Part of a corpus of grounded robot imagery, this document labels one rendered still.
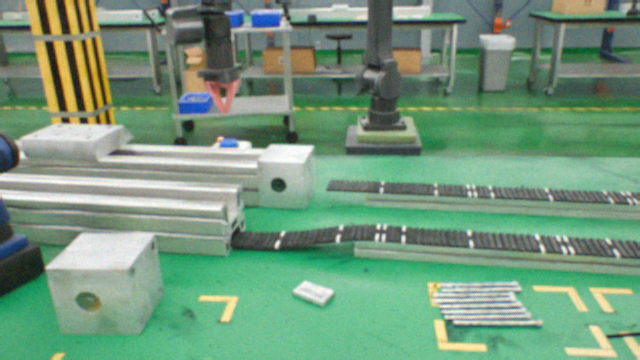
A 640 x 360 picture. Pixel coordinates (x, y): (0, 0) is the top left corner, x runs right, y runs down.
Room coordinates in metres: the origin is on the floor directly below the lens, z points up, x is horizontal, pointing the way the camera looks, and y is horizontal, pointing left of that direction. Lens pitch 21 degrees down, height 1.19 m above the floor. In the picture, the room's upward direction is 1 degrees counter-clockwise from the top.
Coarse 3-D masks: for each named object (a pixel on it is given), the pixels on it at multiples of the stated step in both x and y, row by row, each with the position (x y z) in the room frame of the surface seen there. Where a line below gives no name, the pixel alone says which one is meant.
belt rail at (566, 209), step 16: (432, 208) 0.86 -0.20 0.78; (448, 208) 0.86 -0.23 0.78; (464, 208) 0.85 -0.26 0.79; (480, 208) 0.85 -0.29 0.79; (496, 208) 0.84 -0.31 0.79; (512, 208) 0.84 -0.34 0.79; (528, 208) 0.84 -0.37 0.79; (544, 208) 0.84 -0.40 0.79; (560, 208) 0.83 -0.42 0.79; (576, 208) 0.82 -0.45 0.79; (592, 208) 0.82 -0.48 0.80; (608, 208) 0.81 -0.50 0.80; (624, 208) 0.81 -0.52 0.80
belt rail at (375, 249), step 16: (368, 256) 0.69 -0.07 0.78; (384, 256) 0.69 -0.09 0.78; (400, 256) 0.69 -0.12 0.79; (416, 256) 0.68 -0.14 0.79; (432, 256) 0.68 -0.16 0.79; (448, 256) 0.67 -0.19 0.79; (464, 256) 0.67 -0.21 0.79; (480, 256) 0.67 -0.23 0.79; (496, 256) 0.67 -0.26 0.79; (512, 256) 0.66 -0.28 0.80; (528, 256) 0.65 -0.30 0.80; (544, 256) 0.65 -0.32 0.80; (560, 256) 0.65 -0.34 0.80; (576, 256) 0.64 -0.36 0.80; (592, 256) 0.64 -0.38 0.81; (608, 272) 0.63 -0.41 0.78; (624, 272) 0.63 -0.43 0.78
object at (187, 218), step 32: (0, 192) 0.79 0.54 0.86; (32, 192) 0.78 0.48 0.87; (64, 192) 0.83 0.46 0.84; (96, 192) 0.82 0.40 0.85; (128, 192) 0.81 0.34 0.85; (160, 192) 0.80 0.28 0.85; (192, 192) 0.79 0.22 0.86; (224, 192) 0.78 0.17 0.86; (32, 224) 0.77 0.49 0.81; (64, 224) 0.75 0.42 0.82; (96, 224) 0.74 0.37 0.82; (128, 224) 0.73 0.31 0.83; (160, 224) 0.72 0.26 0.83; (192, 224) 0.71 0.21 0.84; (224, 224) 0.71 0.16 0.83
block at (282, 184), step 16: (272, 160) 0.89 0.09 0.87; (288, 160) 0.89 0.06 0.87; (304, 160) 0.89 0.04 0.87; (272, 176) 0.89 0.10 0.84; (288, 176) 0.88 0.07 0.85; (304, 176) 0.88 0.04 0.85; (272, 192) 0.89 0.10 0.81; (288, 192) 0.88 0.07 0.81; (304, 192) 0.88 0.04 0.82; (304, 208) 0.88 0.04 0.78
